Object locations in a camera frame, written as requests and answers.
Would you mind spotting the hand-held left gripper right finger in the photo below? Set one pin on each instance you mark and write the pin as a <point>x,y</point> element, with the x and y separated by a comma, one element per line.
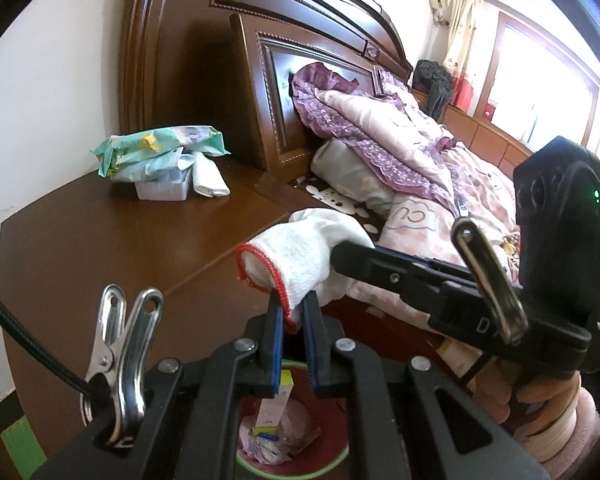
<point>314,360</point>

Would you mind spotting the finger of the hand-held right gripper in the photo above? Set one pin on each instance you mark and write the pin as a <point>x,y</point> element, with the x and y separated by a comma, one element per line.
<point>380,270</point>

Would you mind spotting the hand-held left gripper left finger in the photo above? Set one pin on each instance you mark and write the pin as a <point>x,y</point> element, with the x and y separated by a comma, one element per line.
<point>278,355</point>

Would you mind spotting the long white box green ends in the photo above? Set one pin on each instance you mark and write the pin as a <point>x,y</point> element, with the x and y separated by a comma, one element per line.
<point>272,405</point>

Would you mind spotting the green rimmed red trash bin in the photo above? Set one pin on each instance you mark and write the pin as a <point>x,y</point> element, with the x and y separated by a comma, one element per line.
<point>330,420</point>

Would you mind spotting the white glove with red hem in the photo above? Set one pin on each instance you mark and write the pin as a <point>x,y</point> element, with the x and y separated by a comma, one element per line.
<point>300,255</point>

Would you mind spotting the light blue face mask bundle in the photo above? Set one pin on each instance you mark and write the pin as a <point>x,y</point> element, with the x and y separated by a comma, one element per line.
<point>150,167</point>

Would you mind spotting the mint green plastic package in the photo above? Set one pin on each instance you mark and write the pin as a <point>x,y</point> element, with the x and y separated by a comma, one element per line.
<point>180,137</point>

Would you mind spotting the person's right hand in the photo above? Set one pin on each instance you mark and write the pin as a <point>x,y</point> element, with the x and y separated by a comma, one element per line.
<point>500,390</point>

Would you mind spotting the silver metal clip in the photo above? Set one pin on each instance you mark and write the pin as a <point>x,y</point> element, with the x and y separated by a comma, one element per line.
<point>485,265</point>
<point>130,360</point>

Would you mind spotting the brown spotted bed sheet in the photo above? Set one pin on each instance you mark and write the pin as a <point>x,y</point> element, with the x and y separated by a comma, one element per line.
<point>330,200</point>

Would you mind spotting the grey pillow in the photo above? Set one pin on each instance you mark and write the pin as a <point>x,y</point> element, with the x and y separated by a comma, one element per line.
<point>345,170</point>

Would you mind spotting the wooden window cabinet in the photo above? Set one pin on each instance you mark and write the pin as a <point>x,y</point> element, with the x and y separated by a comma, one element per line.
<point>485,140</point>

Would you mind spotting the small red box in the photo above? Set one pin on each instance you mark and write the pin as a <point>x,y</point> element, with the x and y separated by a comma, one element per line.
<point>489,111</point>

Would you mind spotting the pink quilt with purple lace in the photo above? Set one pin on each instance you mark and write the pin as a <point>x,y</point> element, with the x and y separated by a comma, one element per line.
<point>380,115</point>

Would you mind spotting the bright window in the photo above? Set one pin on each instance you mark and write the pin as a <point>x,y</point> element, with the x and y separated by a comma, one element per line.
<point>540,80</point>

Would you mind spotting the red fabric item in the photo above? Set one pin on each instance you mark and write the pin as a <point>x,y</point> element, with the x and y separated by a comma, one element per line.
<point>462,92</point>

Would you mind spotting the dark clothing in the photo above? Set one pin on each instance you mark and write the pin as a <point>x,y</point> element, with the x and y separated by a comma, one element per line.
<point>432,85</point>

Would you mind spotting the white plastic box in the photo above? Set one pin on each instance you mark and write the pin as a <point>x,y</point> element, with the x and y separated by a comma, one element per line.
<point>165,191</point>

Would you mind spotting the cream patterned curtain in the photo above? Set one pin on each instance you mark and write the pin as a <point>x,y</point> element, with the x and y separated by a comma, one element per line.
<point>462,25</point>

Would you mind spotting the green mat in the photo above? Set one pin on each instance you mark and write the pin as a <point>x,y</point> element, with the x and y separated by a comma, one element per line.
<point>22,440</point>

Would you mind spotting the brown wooden bed headboard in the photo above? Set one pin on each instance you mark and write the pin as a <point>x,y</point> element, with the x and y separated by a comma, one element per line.
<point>195,60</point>

